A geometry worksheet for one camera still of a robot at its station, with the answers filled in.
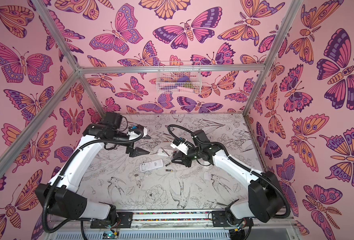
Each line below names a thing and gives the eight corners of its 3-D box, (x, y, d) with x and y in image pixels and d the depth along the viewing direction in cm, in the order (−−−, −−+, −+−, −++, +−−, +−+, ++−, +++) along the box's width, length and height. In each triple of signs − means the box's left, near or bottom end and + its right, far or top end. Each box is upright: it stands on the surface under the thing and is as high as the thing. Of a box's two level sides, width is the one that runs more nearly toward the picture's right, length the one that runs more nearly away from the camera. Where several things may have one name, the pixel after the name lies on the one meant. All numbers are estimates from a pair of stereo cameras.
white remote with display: (140, 172, 92) (139, 171, 91) (140, 164, 96) (139, 162, 94) (164, 167, 94) (164, 166, 93) (163, 159, 98) (163, 157, 96)
